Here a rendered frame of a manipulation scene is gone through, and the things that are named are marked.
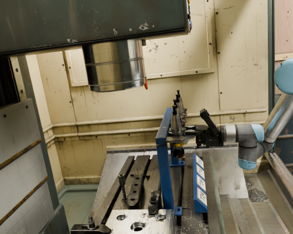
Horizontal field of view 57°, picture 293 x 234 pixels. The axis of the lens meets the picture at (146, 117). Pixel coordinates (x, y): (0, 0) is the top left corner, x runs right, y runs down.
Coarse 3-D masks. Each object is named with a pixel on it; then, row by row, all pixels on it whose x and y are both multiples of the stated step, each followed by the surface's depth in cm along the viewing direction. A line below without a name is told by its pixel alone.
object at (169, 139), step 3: (168, 138) 102; (171, 138) 101; (174, 138) 101; (177, 138) 100; (180, 138) 100; (183, 138) 100; (168, 141) 99; (171, 141) 99; (174, 141) 99; (177, 141) 98; (180, 141) 98
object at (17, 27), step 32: (0, 0) 62; (32, 0) 60; (64, 0) 59; (96, 0) 58; (128, 0) 57; (160, 0) 56; (0, 32) 64; (32, 32) 62; (64, 32) 61; (96, 32) 60; (128, 32) 59; (160, 32) 58
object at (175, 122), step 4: (172, 116) 104; (176, 116) 103; (172, 120) 104; (176, 120) 103; (172, 124) 104; (176, 124) 103; (180, 124) 105; (172, 128) 104; (176, 128) 104; (180, 128) 104; (172, 132) 105; (176, 132) 104
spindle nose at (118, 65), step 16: (96, 48) 66; (112, 48) 65; (128, 48) 67; (96, 64) 67; (112, 64) 66; (128, 64) 67; (96, 80) 68; (112, 80) 67; (128, 80) 68; (144, 80) 73
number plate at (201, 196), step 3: (198, 189) 114; (198, 192) 112; (201, 192) 114; (198, 195) 109; (201, 195) 112; (204, 195) 114; (198, 198) 108; (201, 198) 110; (204, 198) 112; (204, 201) 109
